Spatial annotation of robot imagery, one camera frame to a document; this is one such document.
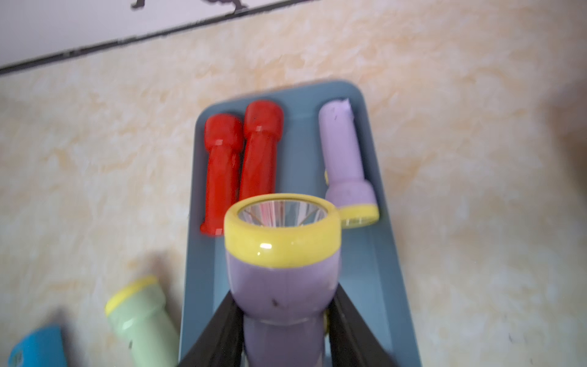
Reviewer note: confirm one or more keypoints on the blue flashlight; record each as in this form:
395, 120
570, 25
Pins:
43, 347

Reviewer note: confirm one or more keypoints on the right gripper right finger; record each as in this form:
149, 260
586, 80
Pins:
352, 344

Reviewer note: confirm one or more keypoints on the green flashlight yellow head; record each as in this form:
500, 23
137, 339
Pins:
138, 315

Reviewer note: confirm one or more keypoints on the blue-grey storage tray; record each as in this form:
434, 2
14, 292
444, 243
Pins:
371, 271

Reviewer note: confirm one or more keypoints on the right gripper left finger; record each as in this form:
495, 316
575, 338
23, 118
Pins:
222, 341

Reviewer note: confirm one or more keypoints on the red flashlight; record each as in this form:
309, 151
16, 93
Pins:
224, 141
263, 129

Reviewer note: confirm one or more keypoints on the purple flashlight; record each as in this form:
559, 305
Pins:
283, 256
347, 188

